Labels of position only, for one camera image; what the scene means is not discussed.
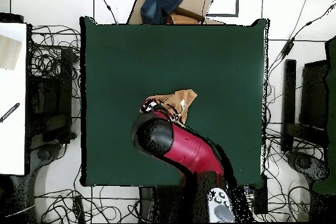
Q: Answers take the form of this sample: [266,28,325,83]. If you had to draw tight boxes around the peach terry towel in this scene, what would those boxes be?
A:
[141,89,198,127]

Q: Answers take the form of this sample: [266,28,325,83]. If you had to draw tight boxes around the dark green table cloth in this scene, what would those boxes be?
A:
[79,16,270,188]

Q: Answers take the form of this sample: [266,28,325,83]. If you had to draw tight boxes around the orange cloth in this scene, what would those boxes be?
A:
[169,13,201,25]

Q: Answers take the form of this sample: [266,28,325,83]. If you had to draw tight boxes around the black equipment stand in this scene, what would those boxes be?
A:
[27,47,78,145]

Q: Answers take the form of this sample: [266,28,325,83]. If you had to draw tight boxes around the blue jeans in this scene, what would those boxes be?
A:
[140,0,184,25]

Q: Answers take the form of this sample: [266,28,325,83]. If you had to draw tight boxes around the office chair base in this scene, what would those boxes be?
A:
[285,150,330,183]
[7,141,70,223]

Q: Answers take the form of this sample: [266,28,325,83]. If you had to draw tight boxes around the black power strip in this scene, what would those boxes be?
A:
[73,194,86,224]

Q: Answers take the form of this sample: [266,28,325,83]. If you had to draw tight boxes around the black striped tool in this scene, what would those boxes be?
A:
[0,102,21,124]

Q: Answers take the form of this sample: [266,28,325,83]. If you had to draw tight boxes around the white table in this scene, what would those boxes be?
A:
[0,22,28,176]

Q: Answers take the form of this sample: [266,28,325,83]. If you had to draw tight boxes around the beige block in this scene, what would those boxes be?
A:
[0,34,23,71]

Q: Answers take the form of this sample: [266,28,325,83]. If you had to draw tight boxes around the black panel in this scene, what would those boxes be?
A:
[298,59,330,130]

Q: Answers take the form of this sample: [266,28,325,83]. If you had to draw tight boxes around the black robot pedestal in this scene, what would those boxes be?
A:
[138,185,195,223]

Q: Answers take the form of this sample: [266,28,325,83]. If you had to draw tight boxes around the black upright post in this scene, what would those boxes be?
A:
[281,58,297,154]

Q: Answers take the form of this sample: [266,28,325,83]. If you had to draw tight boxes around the black cable with adapter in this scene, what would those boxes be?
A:
[266,3,336,83]

